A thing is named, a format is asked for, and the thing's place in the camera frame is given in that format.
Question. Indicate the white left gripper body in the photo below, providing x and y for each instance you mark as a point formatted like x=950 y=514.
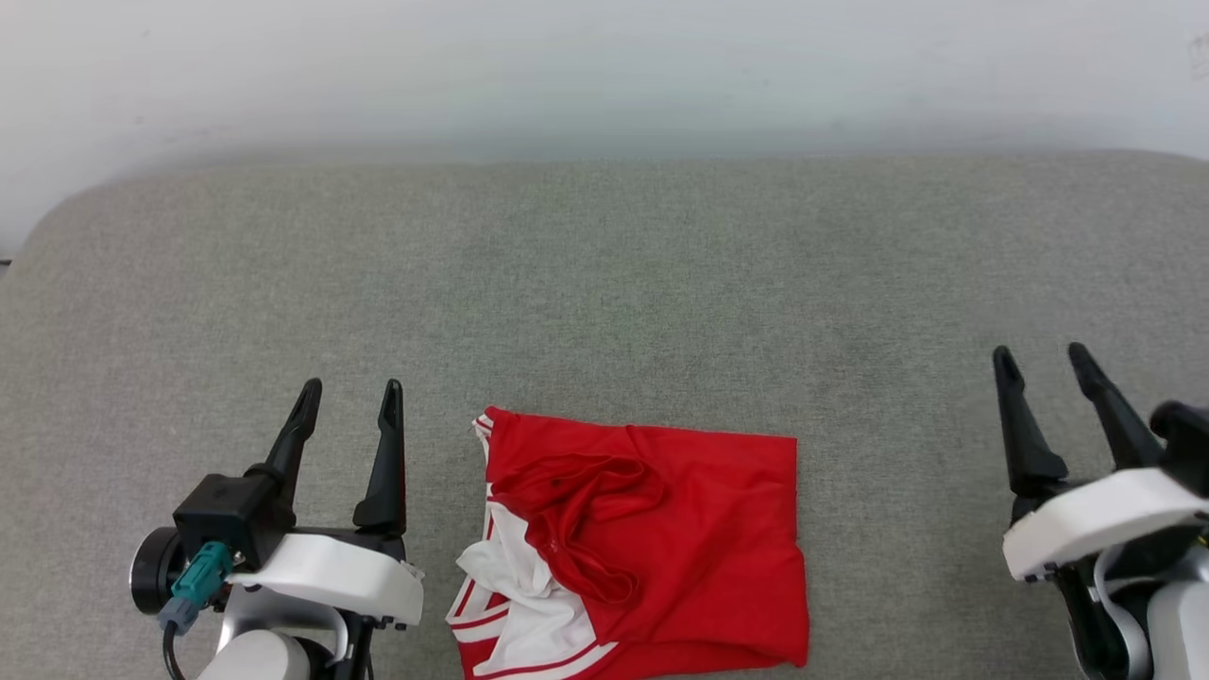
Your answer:
x=340 y=571

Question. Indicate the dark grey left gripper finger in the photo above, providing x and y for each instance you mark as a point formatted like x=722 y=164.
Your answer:
x=293 y=449
x=387 y=482

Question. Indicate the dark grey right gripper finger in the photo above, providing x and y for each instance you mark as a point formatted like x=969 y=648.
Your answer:
x=1119 y=420
x=1030 y=453

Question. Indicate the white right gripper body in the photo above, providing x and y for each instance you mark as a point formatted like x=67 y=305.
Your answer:
x=1096 y=524

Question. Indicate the red and white garment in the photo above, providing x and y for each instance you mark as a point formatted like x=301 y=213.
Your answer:
x=699 y=548

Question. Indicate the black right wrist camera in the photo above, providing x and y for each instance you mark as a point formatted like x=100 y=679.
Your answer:
x=1185 y=444

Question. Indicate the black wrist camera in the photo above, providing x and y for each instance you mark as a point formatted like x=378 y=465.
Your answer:
x=231 y=515
x=1185 y=444

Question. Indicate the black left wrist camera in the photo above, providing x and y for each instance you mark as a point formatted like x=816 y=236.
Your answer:
x=231 y=515

